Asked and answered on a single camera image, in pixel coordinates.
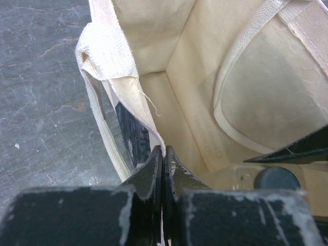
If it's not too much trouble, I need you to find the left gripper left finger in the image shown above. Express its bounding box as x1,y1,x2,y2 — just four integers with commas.
1,146,162,245

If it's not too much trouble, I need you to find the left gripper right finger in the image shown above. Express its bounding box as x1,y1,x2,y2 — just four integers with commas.
163,146,324,245

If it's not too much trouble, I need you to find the cream canvas tote bag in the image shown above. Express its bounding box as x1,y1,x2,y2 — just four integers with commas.
74,0,328,190

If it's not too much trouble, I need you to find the clear bottle black label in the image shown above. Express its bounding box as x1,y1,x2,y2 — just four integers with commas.
231,163,306,190

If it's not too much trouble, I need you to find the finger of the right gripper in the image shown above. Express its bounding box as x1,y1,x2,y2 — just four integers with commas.
245,127,327,164

